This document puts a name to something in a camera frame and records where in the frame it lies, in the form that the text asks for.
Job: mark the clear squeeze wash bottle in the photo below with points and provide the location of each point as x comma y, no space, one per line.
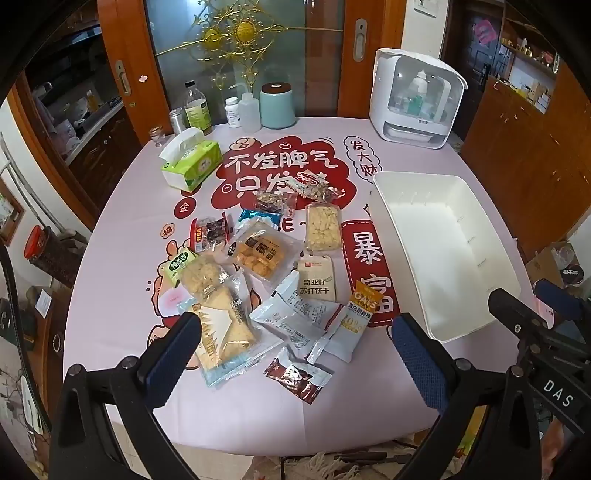
251,113

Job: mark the red date packet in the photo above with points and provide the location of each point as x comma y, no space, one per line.
212,233

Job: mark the large bread packet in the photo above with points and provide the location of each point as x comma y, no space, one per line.
226,332

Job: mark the white cosmetic storage box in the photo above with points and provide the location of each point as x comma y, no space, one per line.
415,101

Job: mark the beige cracker packet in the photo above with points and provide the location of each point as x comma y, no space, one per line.
316,277

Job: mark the clear dark nut packet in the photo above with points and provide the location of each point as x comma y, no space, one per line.
272,202

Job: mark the wooden cabinet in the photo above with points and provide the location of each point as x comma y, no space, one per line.
521,161

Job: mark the silver metal can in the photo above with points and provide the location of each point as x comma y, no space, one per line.
177,121

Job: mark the clear tray of pale biscuits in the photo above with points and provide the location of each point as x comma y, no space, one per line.
324,228

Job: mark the blue snack packet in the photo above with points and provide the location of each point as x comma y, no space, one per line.
254,217

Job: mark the clear puffed cake packet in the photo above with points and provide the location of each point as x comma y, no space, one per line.
203,277

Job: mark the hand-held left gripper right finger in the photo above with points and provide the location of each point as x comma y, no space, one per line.
418,360

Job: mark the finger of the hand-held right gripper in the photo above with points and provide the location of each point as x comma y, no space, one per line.
558,300
510,311

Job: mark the wall shelf with small goods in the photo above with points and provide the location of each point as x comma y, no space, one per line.
526,69

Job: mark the orange oat bar packet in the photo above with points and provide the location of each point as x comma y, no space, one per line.
353,323

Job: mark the small glass jar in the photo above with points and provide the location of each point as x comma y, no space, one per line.
157,136

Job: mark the gold door ornament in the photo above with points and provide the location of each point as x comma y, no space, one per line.
231,32

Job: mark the white foil snack packet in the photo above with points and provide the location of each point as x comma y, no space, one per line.
295,314

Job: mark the teal canister with brown lid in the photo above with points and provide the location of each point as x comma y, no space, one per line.
277,106

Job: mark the white pill bottle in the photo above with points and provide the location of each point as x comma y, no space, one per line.
233,113

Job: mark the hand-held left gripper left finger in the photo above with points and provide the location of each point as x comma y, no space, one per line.
173,355

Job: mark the green snack packet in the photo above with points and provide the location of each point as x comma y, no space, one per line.
180,265

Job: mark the glass bottle with green label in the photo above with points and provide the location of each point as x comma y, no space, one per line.
196,108

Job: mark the cardboard box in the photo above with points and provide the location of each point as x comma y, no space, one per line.
545,267

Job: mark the brown chocolate packet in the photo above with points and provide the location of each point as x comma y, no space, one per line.
300,376

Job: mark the white plastic bin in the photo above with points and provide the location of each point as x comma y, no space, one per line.
429,240

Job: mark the green tissue box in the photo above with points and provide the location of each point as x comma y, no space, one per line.
194,161

